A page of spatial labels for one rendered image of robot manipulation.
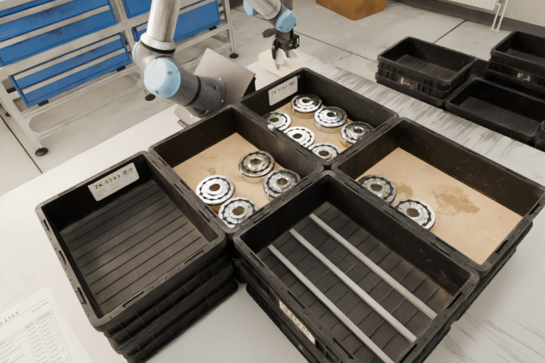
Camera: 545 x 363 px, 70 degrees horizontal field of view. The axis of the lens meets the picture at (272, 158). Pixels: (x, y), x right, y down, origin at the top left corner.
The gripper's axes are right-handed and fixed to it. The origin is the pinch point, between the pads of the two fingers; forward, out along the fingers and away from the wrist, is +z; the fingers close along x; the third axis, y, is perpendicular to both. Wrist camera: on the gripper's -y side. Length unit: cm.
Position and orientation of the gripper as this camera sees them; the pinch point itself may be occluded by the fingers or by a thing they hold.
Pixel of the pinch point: (282, 63)
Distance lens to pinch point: 172.3
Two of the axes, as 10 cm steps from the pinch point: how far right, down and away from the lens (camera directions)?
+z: 0.7, 7.3, 6.8
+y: 6.9, 4.6, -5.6
